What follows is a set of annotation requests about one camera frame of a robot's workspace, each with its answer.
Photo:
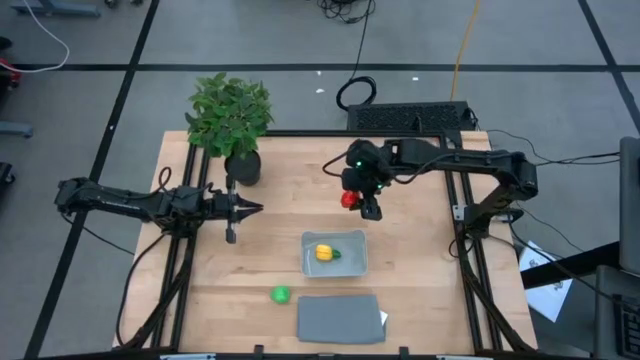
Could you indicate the black table clamp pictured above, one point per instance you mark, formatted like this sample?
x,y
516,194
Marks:
x,y
258,350
404,351

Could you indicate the small white label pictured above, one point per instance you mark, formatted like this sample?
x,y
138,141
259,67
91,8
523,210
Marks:
x,y
383,317

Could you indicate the grey cabinet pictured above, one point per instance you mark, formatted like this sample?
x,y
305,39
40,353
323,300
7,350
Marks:
x,y
630,205

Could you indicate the black beam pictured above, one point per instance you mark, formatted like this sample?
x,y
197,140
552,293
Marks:
x,y
575,262

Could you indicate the grey plastic tupperware container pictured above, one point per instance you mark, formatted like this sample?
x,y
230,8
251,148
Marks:
x,y
350,265

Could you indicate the black aluminium table frame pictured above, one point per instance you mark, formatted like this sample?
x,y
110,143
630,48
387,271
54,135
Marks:
x,y
310,133

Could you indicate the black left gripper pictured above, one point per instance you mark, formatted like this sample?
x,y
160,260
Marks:
x,y
220,206

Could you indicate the grey stand foot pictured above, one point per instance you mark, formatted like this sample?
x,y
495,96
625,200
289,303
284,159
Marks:
x,y
17,130

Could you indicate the black plant pot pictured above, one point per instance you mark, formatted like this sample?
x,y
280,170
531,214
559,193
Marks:
x,y
243,169

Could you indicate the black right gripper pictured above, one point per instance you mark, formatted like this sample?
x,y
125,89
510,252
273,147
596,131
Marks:
x,y
364,182

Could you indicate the grey machine housing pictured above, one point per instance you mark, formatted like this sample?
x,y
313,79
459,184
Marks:
x,y
610,320

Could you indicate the grey tupperware lid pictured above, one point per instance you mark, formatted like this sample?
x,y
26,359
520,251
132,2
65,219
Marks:
x,y
340,320

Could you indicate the yellow toy bell pepper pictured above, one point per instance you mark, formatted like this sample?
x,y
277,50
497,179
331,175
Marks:
x,y
324,252

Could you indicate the white printed paper sheet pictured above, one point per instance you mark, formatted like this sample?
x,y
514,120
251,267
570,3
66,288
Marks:
x,y
547,295

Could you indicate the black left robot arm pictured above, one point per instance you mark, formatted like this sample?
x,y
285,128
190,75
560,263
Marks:
x,y
115,200

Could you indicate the grey stand base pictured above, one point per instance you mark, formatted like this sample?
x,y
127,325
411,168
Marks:
x,y
50,10

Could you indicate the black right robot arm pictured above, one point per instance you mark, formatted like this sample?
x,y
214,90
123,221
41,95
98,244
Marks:
x,y
475,160

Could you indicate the green leafy plant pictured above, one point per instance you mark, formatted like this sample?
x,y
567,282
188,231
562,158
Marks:
x,y
227,115

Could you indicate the black caster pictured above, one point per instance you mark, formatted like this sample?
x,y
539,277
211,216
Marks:
x,y
5,174

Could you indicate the red object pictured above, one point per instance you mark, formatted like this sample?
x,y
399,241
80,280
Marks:
x,y
10,70

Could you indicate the black keyboard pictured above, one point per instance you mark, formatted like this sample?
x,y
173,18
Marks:
x,y
410,117

